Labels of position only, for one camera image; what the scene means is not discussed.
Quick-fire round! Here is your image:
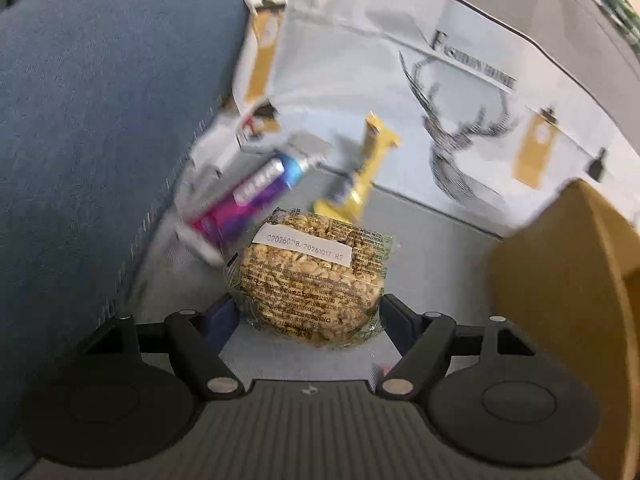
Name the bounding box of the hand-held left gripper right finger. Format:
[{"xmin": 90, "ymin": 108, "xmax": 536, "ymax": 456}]
[{"xmin": 375, "ymin": 292, "xmax": 548, "ymax": 403}]

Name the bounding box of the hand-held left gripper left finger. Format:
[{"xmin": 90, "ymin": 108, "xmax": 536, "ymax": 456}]
[{"xmin": 82, "ymin": 291, "xmax": 247, "ymax": 402}]

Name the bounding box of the round peanut brittle cake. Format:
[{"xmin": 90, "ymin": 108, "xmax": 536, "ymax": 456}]
[{"xmin": 225, "ymin": 207, "xmax": 402, "ymax": 349}]

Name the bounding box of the deer print fabric storage bag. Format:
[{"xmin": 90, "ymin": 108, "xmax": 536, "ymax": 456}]
[{"xmin": 99, "ymin": 0, "xmax": 640, "ymax": 382}]

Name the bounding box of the blue sofa cushion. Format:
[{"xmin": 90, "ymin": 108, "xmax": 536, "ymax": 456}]
[{"xmin": 0, "ymin": 0, "xmax": 251, "ymax": 461}]

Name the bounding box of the purple silver tube packet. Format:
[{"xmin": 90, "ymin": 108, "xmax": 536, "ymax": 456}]
[{"xmin": 175, "ymin": 152, "xmax": 327, "ymax": 267}]

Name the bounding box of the brown cardboard box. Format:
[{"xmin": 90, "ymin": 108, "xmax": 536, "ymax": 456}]
[{"xmin": 482, "ymin": 180, "xmax": 640, "ymax": 480}]

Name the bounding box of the yellow snack bar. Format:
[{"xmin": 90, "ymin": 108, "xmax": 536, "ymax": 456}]
[{"xmin": 312, "ymin": 112, "xmax": 402, "ymax": 222}]

